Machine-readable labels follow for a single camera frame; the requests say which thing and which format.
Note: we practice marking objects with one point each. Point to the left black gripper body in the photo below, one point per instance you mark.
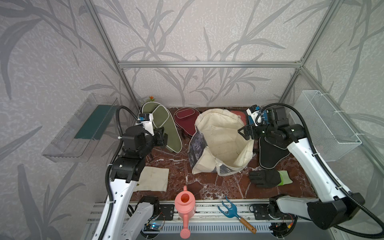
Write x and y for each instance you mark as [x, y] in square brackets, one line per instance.
[156, 139]

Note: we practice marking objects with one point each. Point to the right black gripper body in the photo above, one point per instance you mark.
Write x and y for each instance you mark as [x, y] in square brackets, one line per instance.
[264, 130]

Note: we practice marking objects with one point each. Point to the olive green paddle case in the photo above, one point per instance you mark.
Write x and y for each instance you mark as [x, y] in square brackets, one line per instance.
[164, 119]

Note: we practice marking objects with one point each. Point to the black paddle case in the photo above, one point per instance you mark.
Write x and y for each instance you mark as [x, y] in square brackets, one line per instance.
[270, 155]

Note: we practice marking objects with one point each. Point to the maroon paddle case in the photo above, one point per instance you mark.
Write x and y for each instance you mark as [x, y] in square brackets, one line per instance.
[185, 119]

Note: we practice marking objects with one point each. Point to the beige canvas bag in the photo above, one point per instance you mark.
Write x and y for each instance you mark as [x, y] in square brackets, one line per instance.
[217, 147]

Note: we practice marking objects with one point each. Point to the blue paddle case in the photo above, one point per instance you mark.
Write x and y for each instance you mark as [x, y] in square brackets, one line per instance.
[250, 121]

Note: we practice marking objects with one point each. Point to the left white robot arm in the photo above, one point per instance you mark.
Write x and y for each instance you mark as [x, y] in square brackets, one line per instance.
[121, 178]

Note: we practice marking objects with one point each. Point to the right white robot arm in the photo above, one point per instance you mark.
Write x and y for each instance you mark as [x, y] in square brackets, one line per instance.
[332, 206]

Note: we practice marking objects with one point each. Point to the beige work glove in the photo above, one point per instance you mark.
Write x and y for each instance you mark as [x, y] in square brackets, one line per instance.
[153, 179]

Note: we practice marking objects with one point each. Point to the green artificial plant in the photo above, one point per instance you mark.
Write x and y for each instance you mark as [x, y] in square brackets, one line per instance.
[150, 99]

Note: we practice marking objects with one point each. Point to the black and green glove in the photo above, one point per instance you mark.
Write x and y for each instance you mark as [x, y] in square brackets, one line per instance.
[268, 179]

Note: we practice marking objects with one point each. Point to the pink watering can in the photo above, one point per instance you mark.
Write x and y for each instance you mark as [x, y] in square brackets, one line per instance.
[185, 204]

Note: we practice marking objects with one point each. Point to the blue hand rake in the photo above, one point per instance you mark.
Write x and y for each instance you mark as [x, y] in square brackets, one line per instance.
[232, 212]

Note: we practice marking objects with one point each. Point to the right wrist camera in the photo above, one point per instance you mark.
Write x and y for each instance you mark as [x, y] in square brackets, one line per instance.
[275, 116]

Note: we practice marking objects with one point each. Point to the white wire mesh basket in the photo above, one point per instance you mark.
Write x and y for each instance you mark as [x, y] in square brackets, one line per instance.
[331, 134]

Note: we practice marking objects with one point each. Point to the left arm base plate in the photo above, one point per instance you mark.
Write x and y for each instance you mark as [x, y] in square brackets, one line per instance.
[166, 212]

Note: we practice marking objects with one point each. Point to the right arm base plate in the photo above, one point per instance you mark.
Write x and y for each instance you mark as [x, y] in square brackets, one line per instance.
[269, 212]

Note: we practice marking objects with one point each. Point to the clear plastic wall shelf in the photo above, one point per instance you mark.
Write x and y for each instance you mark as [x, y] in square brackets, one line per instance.
[78, 139]

